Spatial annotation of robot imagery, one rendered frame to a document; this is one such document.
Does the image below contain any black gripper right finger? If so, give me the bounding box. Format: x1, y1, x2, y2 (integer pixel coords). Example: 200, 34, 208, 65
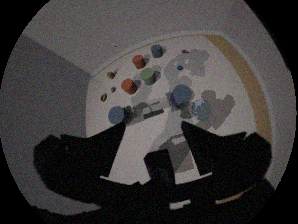
181, 120, 246, 176

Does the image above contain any dark green cylinder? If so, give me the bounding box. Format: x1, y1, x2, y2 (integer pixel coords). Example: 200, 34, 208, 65
140, 68, 156, 85

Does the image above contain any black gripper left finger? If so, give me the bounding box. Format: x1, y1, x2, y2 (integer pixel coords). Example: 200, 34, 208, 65
60, 123, 126, 177

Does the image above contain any dark blue cylinder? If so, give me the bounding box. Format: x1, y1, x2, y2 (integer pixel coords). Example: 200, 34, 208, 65
170, 84, 192, 107
150, 44, 162, 57
108, 105, 129, 124

